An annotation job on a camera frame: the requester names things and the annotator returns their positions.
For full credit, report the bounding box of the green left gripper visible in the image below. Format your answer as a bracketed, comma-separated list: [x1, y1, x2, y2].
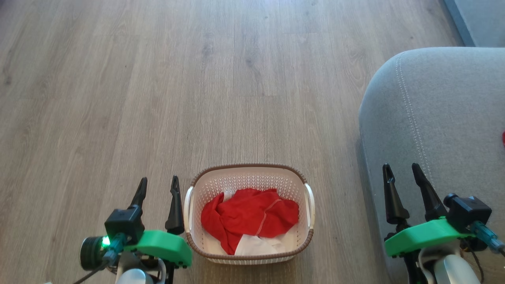
[124, 176, 193, 284]

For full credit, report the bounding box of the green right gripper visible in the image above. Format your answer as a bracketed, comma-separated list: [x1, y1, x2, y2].
[382, 163, 476, 284]

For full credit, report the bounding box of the red garment with stitched seam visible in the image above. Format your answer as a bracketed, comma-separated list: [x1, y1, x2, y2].
[200, 188, 299, 255]

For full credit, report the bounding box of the white perforated plastic laundry basket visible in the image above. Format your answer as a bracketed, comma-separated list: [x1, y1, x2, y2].
[183, 163, 316, 265]

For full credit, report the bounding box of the black cylinder with green light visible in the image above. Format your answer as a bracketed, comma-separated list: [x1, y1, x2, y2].
[80, 236, 110, 271]

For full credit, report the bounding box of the grey fabric sofa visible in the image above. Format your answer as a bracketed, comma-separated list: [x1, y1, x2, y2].
[358, 47, 505, 284]

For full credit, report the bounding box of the light grey furniture block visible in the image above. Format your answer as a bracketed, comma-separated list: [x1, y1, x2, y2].
[444, 0, 505, 48]

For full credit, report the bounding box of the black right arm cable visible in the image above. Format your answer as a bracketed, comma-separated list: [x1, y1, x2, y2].
[464, 221, 505, 283]

